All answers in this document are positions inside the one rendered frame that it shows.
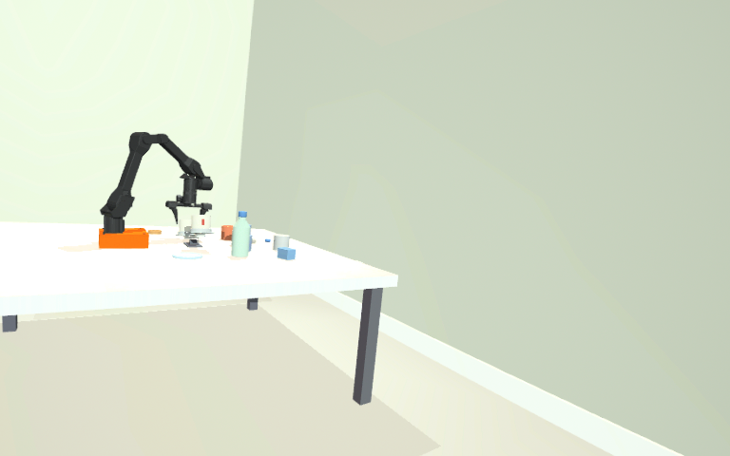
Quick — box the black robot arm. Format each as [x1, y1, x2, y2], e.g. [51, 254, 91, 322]
[100, 132, 214, 234]

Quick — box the orange cylinder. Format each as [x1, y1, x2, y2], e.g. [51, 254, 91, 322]
[221, 225, 233, 240]

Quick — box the small blue block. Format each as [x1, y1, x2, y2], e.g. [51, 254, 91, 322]
[277, 247, 296, 260]

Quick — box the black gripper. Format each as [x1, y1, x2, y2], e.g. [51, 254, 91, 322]
[165, 189, 212, 224]

